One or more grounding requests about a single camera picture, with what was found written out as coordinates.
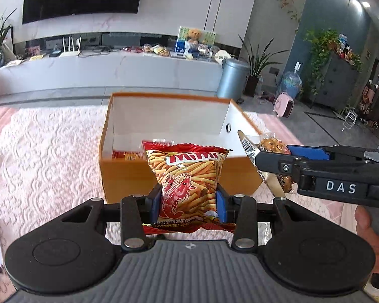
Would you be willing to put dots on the blue water bottle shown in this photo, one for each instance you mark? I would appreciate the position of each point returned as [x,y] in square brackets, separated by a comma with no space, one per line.
[291,83]

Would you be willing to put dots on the clear packet brown snack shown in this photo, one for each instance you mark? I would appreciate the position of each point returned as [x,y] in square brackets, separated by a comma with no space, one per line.
[273,146]

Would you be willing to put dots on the pink photo card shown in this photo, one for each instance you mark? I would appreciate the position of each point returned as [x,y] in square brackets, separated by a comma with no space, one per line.
[32,50]

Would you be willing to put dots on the row of small bottles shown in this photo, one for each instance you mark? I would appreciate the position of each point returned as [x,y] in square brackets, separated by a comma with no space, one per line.
[347,53]

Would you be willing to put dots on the white TV cabinet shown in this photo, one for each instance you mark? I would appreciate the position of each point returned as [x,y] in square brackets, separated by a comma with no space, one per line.
[113,72]

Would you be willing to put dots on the white step stool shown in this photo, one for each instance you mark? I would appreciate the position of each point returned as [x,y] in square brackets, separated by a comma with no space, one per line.
[350,116]

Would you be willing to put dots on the grey trash can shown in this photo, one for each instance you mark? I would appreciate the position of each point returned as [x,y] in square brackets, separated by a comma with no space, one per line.
[233,80]

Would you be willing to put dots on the small black box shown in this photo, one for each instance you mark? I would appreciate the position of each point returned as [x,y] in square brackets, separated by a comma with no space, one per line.
[55,53]

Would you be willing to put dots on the white router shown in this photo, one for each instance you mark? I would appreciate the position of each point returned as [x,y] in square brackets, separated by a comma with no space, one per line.
[70,52]

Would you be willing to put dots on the orchid plant glass vase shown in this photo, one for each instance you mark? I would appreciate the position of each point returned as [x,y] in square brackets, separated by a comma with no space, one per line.
[0,58]

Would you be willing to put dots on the orange cardboard box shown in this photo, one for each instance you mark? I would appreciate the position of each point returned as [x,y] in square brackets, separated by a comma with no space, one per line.
[129,176]

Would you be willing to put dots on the lace tablecloth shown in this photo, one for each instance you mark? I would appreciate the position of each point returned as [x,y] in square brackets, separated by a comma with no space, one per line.
[50,151]

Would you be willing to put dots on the shrimp stick snack bag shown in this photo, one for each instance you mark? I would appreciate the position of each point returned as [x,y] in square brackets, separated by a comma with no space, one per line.
[189,180]

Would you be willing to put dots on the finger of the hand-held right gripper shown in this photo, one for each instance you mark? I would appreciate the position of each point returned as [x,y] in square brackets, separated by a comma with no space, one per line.
[306,153]
[278,164]

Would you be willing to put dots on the teddy bear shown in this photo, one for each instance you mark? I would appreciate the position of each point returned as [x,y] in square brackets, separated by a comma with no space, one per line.
[194,35]

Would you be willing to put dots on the green climbing plant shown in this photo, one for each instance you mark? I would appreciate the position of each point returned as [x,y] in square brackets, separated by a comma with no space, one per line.
[322,47]

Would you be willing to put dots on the pink heater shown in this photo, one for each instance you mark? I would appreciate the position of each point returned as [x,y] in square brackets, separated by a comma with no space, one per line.
[284,105]

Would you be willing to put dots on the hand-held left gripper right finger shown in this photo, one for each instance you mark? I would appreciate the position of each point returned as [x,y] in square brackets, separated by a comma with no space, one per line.
[221,205]

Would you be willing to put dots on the tall leafy potted plant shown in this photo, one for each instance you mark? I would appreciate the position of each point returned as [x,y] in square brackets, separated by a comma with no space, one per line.
[252,85]

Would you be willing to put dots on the pile of packaged snacks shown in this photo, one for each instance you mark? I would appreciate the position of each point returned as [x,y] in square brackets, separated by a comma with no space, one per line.
[158,50]

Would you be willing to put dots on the green picture board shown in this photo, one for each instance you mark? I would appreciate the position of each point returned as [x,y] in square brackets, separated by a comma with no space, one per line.
[210,36]

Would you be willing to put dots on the grey drawer cabinet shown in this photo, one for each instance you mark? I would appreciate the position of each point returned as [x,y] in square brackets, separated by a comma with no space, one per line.
[338,85]

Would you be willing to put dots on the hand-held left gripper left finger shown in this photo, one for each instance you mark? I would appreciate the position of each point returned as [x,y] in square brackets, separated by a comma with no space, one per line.
[156,205]

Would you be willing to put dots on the pink checked cloth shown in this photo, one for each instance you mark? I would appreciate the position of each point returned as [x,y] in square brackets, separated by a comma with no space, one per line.
[0,123]

